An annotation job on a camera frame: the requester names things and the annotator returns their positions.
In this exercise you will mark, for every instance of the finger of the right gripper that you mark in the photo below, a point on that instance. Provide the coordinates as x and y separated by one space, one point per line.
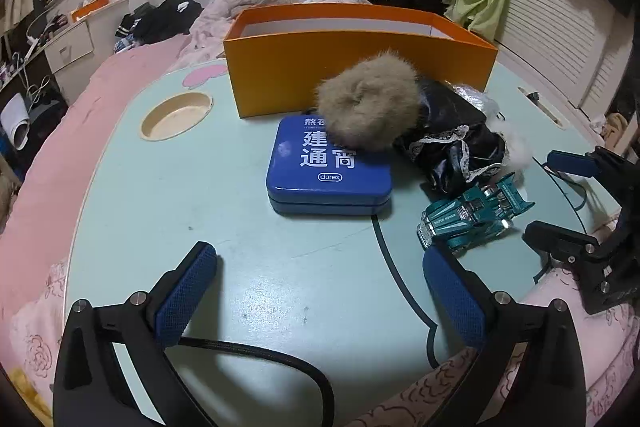
579 165
559 243

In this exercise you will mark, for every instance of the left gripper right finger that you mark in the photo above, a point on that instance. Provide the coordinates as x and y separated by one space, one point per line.
527 369

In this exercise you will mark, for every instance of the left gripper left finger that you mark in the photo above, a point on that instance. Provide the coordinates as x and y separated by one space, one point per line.
90 388

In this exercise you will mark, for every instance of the white fluffy pompom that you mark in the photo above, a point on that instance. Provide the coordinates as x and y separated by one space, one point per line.
517 153

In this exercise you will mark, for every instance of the teal toy car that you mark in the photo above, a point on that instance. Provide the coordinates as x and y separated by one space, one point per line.
478 216

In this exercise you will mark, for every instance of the clear plastic bag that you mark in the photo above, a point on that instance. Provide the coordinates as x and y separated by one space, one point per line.
478 99

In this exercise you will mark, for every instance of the black satin lace garment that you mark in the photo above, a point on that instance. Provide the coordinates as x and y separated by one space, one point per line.
450 144

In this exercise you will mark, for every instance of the brown furry scrunchie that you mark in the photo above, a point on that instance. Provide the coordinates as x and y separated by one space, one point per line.
369 105

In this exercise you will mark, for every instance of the blue tin box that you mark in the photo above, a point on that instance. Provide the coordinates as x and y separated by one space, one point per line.
309 175

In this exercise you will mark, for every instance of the orange cardboard box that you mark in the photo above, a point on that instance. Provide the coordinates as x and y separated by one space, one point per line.
278 54

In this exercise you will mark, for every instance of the pink bed blanket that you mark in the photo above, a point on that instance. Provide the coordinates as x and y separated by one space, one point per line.
41 223

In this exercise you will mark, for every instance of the white slipper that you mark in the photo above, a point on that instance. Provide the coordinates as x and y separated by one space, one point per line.
15 121

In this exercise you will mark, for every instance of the white drawer cabinet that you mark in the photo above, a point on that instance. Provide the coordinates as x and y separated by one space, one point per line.
78 51

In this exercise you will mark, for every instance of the black clothes pile left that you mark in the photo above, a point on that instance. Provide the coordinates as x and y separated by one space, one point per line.
150 24

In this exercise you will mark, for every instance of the orange tissue box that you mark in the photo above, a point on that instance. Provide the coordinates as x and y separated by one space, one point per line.
87 7

